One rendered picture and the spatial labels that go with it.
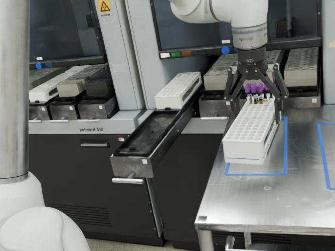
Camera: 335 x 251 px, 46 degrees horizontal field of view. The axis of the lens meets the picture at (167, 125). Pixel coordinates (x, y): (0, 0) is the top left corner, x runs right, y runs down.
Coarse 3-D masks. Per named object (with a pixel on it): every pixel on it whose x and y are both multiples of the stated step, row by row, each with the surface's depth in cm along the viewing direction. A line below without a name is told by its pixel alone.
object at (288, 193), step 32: (288, 128) 115; (320, 128) 111; (224, 160) 104; (288, 160) 98; (320, 160) 96; (224, 192) 90; (256, 192) 88; (288, 192) 86; (320, 192) 84; (224, 224) 80; (256, 224) 78; (288, 224) 77; (320, 224) 75
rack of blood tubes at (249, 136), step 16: (240, 112) 116; (256, 112) 114; (272, 112) 112; (240, 128) 106; (256, 128) 104; (272, 128) 111; (224, 144) 101; (240, 144) 99; (256, 144) 97; (240, 160) 101; (256, 160) 99
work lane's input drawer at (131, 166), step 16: (192, 96) 156; (160, 112) 147; (176, 112) 145; (192, 112) 152; (144, 128) 137; (160, 128) 135; (176, 128) 136; (128, 144) 127; (144, 144) 125; (160, 144) 123; (112, 160) 121; (128, 160) 119; (144, 160) 117; (160, 160) 123; (128, 176) 119; (144, 176) 119
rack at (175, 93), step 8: (192, 72) 170; (176, 80) 163; (184, 80) 161; (192, 80) 159; (200, 80) 168; (168, 88) 155; (176, 88) 153; (184, 88) 151; (192, 88) 162; (160, 96) 147; (168, 96) 146; (176, 96) 144; (184, 96) 160; (160, 104) 148; (168, 104) 147; (176, 104) 145
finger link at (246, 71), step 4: (244, 72) 107; (248, 72) 107; (244, 76) 108; (240, 80) 109; (244, 80) 109; (240, 84) 110; (236, 88) 111; (240, 88) 111; (236, 92) 111; (232, 96) 112; (232, 100) 113
